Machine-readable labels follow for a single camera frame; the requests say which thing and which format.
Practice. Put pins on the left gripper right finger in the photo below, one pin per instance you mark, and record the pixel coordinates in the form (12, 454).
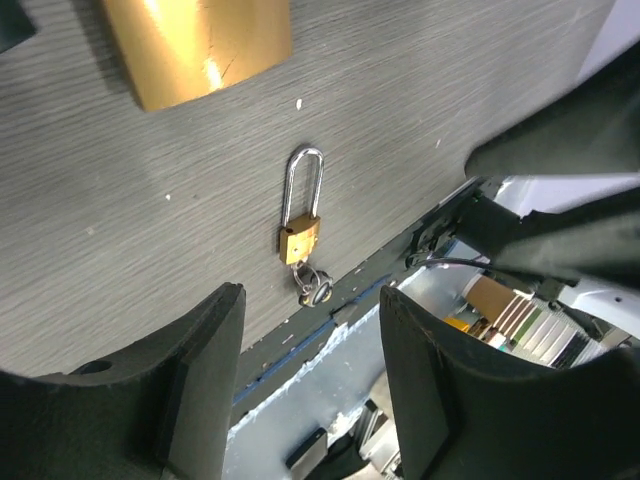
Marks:
(465, 410)

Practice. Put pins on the small brass padlock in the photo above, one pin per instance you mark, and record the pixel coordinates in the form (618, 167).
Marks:
(298, 237)

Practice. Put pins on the yellow cup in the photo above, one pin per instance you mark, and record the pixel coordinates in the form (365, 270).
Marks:
(459, 324)

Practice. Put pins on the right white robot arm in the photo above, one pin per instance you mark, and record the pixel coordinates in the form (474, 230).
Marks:
(554, 203)

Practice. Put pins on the large brass padlock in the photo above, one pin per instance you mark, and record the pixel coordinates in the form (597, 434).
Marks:
(178, 51)

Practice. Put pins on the stacked paper cups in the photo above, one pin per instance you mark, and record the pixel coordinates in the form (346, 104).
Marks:
(527, 328)

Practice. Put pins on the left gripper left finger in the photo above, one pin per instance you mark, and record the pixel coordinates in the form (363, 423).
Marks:
(157, 409)

